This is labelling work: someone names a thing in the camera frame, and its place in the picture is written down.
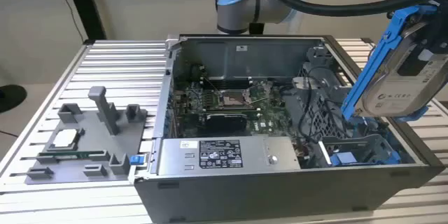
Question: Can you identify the hard disk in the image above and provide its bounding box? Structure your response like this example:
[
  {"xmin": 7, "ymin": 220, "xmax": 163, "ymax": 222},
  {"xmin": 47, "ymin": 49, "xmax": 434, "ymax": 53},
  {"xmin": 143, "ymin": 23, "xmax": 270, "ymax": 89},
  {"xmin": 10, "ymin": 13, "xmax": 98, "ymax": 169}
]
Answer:
[{"xmin": 341, "ymin": 1, "xmax": 448, "ymax": 124}]

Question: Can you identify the grey metal disk bay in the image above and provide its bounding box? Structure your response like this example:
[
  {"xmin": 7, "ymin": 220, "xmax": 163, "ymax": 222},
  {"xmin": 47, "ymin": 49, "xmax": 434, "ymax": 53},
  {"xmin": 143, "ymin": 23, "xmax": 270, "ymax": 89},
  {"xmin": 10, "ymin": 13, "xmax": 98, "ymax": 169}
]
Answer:
[{"xmin": 282, "ymin": 48, "xmax": 413, "ymax": 168}]

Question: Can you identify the metal socket cover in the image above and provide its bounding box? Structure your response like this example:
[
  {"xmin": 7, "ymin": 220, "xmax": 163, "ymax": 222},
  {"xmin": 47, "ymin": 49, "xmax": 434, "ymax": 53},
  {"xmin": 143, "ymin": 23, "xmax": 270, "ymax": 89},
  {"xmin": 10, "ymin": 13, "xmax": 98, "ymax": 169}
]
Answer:
[{"xmin": 246, "ymin": 81, "xmax": 273, "ymax": 104}]

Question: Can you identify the green motherboard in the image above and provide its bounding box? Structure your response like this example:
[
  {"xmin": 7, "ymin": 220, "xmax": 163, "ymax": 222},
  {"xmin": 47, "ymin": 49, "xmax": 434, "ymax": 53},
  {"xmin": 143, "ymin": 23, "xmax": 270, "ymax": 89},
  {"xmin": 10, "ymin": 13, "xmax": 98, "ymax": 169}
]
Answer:
[{"xmin": 173, "ymin": 77, "xmax": 294, "ymax": 137}]

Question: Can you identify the CPU socket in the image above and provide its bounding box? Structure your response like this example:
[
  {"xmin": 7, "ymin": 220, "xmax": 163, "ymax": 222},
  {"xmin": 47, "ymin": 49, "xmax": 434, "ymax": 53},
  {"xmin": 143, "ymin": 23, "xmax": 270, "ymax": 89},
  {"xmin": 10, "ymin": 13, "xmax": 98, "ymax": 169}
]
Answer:
[{"xmin": 218, "ymin": 90, "xmax": 253, "ymax": 106}]

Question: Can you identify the black graphics card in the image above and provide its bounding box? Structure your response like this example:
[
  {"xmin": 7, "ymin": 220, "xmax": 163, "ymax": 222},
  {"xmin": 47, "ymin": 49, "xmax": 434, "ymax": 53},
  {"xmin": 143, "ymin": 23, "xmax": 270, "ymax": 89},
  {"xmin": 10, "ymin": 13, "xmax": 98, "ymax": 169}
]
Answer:
[{"xmin": 202, "ymin": 112, "xmax": 247, "ymax": 133}]

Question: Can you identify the open dark grey PC case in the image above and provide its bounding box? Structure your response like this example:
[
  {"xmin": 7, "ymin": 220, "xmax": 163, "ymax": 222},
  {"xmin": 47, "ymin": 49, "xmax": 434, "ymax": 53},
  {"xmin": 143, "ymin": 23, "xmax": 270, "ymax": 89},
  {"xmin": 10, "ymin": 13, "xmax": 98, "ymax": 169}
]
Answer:
[{"xmin": 134, "ymin": 34, "xmax": 446, "ymax": 224}]

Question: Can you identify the silver power supply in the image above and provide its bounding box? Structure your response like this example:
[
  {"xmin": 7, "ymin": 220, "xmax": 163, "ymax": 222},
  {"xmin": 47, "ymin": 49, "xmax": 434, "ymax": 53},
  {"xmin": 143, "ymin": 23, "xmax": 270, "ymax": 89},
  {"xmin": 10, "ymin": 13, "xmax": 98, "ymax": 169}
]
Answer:
[{"xmin": 153, "ymin": 137, "xmax": 301, "ymax": 177}]

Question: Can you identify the grey plastic parts rack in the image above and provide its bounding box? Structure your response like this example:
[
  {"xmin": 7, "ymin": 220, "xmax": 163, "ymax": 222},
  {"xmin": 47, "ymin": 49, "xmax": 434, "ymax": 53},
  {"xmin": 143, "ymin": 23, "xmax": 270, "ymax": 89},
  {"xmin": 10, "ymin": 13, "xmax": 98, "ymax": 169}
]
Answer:
[{"xmin": 23, "ymin": 86, "xmax": 150, "ymax": 185}]

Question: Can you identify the silver CPU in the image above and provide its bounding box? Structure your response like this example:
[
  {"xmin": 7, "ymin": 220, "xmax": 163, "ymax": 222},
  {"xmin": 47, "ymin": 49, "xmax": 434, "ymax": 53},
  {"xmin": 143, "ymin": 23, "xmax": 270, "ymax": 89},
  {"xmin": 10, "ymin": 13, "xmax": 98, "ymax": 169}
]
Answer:
[{"xmin": 51, "ymin": 131, "xmax": 79, "ymax": 147}]

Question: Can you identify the green RAM stick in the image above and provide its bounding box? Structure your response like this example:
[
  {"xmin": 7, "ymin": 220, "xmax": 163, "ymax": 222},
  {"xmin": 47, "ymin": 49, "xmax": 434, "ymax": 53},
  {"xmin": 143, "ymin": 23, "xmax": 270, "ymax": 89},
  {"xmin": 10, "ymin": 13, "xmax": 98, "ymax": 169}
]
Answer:
[{"xmin": 37, "ymin": 151, "xmax": 105, "ymax": 159}]

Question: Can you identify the black round stand base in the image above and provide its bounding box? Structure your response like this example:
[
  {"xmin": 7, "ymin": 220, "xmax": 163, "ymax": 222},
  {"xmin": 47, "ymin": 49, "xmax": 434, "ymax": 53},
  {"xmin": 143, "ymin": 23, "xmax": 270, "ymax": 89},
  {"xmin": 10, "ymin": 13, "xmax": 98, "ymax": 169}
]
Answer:
[{"xmin": 0, "ymin": 84, "xmax": 27, "ymax": 113}]

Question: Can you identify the blue plastic bay bracket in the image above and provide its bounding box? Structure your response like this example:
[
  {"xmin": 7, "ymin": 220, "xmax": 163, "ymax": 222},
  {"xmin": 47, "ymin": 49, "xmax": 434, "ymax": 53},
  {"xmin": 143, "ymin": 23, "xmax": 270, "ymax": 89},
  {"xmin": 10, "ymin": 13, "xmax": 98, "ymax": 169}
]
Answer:
[{"xmin": 329, "ymin": 151, "xmax": 358, "ymax": 167}]

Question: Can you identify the black upright post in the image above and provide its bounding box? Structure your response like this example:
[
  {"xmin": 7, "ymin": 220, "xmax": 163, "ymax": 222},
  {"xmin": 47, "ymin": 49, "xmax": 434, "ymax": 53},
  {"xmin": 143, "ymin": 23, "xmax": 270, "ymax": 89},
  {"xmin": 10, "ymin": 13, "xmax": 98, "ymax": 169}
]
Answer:
[{"xmin": 62, "ymin": 0, "xmax": 107, "ymax": 41}]

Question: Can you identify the thin black wall wire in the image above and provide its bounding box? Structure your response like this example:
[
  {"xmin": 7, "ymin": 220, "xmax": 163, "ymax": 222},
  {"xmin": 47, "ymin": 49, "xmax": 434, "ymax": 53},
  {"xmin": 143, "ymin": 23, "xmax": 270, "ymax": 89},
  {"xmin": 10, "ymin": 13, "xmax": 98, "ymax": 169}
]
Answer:
[{"xmin": 53, "ymin": 0, "xmax": 85, "ymax": 41}]

